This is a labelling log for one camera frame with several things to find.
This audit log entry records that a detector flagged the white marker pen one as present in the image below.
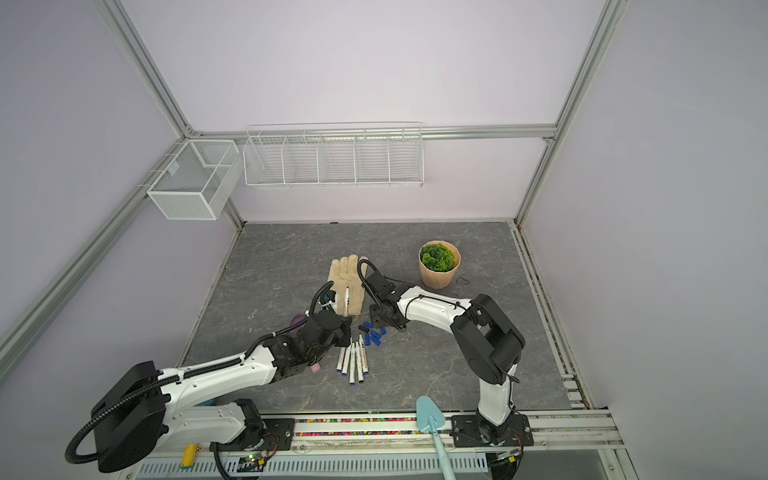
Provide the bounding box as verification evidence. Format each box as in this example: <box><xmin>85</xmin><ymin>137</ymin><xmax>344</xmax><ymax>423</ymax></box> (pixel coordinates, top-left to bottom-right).
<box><xmin>343</xmin><ymin>287</ymin><xmax>350</xmax><ymax>316</ymax></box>

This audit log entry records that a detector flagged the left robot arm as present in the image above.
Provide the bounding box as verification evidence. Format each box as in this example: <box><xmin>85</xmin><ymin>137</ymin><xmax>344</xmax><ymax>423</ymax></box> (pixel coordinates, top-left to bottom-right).
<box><xmin>64</xmin><ymin>309</ymin><xmax>351</xmax><ymax>473</ymax></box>

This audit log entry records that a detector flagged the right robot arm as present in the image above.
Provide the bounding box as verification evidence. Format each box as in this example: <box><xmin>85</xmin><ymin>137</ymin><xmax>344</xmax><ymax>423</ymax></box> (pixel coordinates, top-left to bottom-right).
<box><xmin>358</xmin><ymin>268</ymin><xmax>526</xmax><ymax>445</ymax></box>

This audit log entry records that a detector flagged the white marker pen six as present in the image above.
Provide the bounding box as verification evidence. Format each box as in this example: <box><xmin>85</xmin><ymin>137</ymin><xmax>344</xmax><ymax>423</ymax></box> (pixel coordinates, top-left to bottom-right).
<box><xmin>358</xmin><ymin>333</ymin><xmax>369</xmax><ymax>376</ymax></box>

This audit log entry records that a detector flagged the white marker pen three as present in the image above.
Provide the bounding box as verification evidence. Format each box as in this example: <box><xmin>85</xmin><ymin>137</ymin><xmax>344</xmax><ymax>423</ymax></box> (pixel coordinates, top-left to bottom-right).
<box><xmin>341</xmin><ymin>343</ymin><xmax>352</xmax><ymax>376</ymax></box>

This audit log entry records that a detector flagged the white marker pen four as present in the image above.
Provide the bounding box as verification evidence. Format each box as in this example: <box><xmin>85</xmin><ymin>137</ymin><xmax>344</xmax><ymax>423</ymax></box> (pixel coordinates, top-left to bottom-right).
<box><xmin>348</xmin><ymin>343</ymin><xmax>357</xmax><ymax>385</ymax></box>

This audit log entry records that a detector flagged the white marker pen five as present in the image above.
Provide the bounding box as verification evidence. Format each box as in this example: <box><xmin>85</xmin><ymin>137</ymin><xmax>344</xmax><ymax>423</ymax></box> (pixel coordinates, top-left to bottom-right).
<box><xmin>353</xmin><ymin>342</ymin><xmax>364</xmax><ymax>384</ymax></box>

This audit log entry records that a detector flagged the beige fabric glove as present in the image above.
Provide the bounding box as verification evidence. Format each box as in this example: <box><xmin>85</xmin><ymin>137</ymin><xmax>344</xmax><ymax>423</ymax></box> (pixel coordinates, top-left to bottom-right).
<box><xmin>328</xmin><ymin>254</ymin><xmax>365</xmax><ymax>317</ymax></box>

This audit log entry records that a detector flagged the tan pot with green plant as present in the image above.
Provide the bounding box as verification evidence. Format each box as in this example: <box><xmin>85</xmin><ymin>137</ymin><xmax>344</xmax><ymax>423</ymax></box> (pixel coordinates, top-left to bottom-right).
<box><xmin>419</xmin><ymin>240</ymin><xmax>461</xmax><ymax>290</ymax></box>

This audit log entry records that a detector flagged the light blue shovel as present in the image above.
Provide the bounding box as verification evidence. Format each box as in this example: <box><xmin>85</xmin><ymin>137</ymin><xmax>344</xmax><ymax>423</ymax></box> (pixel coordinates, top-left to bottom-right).
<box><xmin>416</xmin><ymin>396</ymin><xmax>456</xmax><ymax>480</ymax></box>

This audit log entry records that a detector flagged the white mesh box basket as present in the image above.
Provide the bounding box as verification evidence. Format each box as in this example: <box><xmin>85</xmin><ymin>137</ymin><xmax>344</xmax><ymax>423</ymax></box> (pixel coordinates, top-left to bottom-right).
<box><xmin>148</xmin><ymin>140</ymin><xmax>244</xmax><ymax>221</ymax></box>

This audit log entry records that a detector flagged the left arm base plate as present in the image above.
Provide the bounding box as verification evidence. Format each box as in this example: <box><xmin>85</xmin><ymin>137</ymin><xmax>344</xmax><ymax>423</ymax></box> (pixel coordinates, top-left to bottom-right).
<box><xmin>209</xmin><ymin>417</ymin><xmax>296</xmax><ymax>453</ymax></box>

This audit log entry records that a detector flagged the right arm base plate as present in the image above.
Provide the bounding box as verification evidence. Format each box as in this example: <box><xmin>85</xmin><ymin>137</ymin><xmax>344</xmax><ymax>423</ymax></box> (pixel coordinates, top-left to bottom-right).
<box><xmin>450</xmin><ymin>411</ymin><xmax>534</xmax><ymax>447</ymax></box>

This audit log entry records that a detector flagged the white wire shelf basket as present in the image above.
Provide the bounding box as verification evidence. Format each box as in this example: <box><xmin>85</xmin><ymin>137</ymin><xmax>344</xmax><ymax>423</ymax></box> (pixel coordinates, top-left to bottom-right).
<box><xmin>243</xmin><ymin>122</ymin><xmax>425</xmax><ymax>188</ymax></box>

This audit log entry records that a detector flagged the yellow handled tool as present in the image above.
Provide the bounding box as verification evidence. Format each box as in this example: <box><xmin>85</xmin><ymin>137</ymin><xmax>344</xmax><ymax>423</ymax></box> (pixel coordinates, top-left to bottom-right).
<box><xmin>180</xmin><ymin>444</ymin><xmax>198</xmax><ymax>470</ymax></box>

